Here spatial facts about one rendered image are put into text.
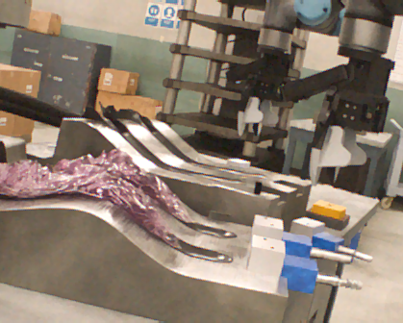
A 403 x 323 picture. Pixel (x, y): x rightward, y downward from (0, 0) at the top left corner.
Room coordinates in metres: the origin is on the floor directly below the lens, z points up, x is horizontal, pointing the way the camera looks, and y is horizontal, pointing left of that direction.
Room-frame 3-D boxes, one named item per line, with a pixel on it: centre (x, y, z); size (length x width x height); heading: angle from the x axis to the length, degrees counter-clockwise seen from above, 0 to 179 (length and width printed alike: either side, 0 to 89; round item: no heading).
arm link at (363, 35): (0.96, -0.12, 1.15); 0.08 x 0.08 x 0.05
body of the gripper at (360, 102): (0.95, -0.13, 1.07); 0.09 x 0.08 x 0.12; 64
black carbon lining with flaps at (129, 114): (1.07, 0.16, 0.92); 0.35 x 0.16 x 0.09; 73
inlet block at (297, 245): (0.78, -0.08, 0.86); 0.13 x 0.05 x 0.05; 90
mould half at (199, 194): (1.09, 0.17, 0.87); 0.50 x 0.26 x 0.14; 73
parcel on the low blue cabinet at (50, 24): (7.96, 3.08, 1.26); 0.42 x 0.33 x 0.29; 77
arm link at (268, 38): (1.49, 0.01, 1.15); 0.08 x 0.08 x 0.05
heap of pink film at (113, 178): (0.73, 0.19, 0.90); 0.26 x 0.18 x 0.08; 90
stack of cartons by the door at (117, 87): (7.74, 1.68, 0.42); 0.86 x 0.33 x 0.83; 77
